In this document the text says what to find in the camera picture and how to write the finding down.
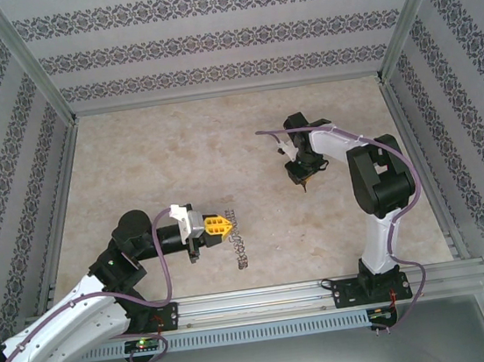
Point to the aluminium frame side bar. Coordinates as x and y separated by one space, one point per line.
418 159
61 203

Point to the aluminium frame post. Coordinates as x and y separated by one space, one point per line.
411 14
29 70

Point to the aluminium frame cross bar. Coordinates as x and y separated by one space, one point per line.
227 93

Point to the controller board with green light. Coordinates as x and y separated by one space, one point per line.
143 344

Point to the key with orange head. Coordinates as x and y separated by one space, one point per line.
306 182

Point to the small controller board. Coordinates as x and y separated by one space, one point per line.
382 314

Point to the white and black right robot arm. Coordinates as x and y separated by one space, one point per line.
377 239

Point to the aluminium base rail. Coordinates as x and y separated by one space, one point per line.
257 303

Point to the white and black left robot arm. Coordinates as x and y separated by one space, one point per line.
65 326

